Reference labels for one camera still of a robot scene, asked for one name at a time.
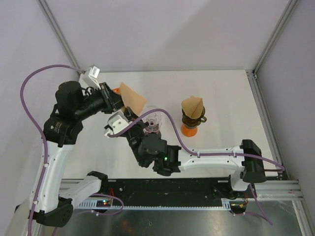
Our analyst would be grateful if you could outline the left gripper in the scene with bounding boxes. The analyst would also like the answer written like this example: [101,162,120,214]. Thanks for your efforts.
[74,82,130,120]

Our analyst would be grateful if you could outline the orange coffee filter box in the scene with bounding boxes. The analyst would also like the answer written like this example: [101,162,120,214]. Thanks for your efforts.
[113,88,121,95]

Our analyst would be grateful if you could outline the clear glass dripper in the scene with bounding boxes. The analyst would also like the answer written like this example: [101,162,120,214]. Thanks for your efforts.
[142,112,162,134]

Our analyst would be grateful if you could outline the dark green dripper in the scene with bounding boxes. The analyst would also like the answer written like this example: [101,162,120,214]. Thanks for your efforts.
[182,108,207,129]

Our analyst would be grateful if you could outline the orange glass carafe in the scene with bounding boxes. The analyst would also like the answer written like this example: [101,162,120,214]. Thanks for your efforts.
[181,124,198,137]

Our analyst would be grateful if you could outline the brown paper coffee filter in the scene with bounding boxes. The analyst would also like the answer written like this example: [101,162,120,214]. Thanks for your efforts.
[181,96,204,119]

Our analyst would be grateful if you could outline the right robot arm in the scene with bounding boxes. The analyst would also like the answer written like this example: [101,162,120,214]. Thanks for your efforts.
[122,120,266,197]

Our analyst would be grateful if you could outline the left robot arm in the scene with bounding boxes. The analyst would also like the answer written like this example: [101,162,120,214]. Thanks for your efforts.
[28,81,123,228]

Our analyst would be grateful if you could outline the black red carafe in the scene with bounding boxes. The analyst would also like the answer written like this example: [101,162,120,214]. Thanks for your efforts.
[151,131,162,139]

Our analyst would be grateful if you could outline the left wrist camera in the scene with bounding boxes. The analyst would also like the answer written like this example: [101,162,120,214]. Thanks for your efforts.
[80,65,101,89]

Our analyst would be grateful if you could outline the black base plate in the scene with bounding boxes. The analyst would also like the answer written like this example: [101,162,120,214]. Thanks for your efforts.
[80,177,258,207]

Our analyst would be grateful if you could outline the grey cable duct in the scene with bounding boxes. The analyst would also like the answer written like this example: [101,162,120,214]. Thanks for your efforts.
[76,198,246,210]

